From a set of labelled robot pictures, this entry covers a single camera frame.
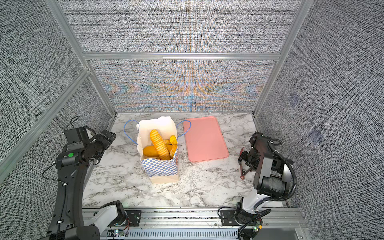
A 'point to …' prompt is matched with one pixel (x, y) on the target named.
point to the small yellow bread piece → (173, 139)
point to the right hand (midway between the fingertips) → (246, 165)
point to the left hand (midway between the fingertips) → (111, 138)
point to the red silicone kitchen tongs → (243, 173)
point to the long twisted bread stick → (162, 149)
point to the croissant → (173, 150)
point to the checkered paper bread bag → (158, 171)
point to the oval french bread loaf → (150, 151)
